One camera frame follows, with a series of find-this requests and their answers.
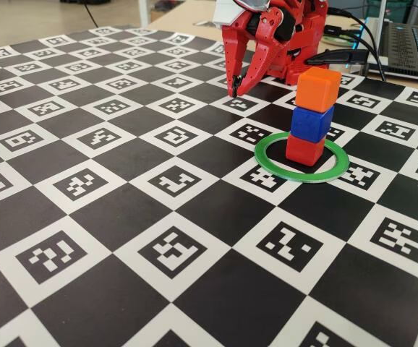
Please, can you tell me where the green flat ring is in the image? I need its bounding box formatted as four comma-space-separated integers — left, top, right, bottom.
254, 132, 350, 184

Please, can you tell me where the green container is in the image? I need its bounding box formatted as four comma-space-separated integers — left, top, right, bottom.
367, 0, 385, 18

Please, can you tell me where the black cable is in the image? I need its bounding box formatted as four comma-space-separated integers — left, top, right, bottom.
323, 25, 388, 82
326, 7, 372, 55

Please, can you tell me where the black table clamp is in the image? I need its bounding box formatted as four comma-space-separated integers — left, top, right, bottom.
304, 49, 370, 67

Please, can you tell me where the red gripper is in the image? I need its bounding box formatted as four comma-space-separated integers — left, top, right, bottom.
222, 4, 299, 98

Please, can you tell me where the grey laptop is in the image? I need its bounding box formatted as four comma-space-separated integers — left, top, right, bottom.
360, 0, 418, 84

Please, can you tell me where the black white marker checkerboard mat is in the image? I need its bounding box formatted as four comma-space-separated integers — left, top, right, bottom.
0, 25, 418, 347

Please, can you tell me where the red cube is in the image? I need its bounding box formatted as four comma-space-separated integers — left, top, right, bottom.
285, 135, 325, 167

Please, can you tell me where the white table leg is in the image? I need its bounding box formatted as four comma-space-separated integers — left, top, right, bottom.
139, 0, 151, 28

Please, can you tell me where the blue cube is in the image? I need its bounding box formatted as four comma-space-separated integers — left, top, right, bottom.
290, 106, 335, 142

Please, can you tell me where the orange cube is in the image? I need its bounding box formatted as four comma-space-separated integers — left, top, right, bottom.
294, 67, 341, 111

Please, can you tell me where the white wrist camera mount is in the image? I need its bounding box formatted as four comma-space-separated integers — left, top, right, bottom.
212, 0, 271, 27

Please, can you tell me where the thin dark floor cable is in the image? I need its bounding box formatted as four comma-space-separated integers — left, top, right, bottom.
84, 0, 100, 28

